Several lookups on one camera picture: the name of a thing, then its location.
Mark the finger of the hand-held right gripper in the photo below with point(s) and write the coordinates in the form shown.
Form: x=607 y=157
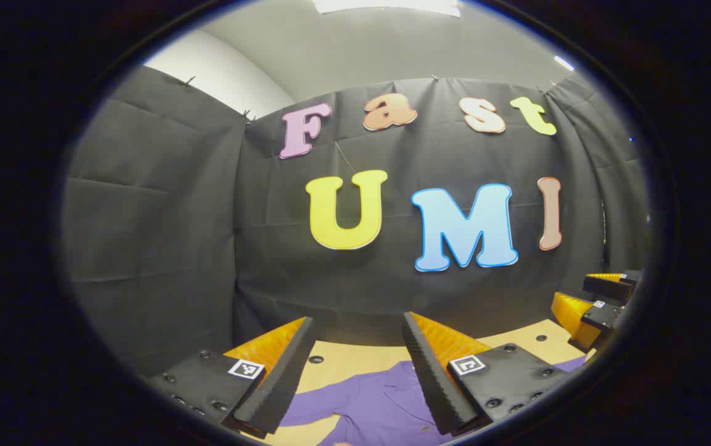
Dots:
x=606 y=317
x=606 y=288

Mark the purple polo shirt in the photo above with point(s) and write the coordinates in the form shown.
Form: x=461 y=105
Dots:
x=380 y=402

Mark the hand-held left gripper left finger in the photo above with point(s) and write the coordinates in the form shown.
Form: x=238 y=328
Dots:
x=287 y=384

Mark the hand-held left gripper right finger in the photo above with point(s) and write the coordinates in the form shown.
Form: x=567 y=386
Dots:
x=433 y=384

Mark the small ceiling light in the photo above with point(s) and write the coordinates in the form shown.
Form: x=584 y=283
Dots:
x=564 y=62

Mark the large ceiling light panel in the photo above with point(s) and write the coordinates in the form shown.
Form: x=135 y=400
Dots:
x=386 y=6

